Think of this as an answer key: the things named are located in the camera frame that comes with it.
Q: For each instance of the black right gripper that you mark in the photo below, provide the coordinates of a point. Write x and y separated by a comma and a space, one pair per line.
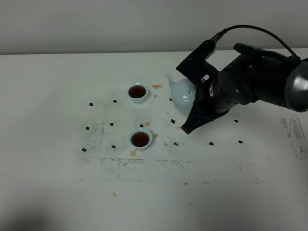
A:
256, 74

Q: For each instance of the light blue porcelain teapot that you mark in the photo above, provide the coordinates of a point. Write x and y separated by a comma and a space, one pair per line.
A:
182, 93

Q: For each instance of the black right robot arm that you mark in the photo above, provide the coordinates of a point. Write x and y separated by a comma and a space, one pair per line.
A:
295, 93

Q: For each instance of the near light blue teacup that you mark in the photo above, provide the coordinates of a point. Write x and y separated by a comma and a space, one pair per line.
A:
140, 138

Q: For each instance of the light blue teacup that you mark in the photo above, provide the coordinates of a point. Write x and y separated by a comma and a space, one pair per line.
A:
140, 138
137, 93

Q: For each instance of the far light blue teacup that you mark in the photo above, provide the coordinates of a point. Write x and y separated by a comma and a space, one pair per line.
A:
137, 93

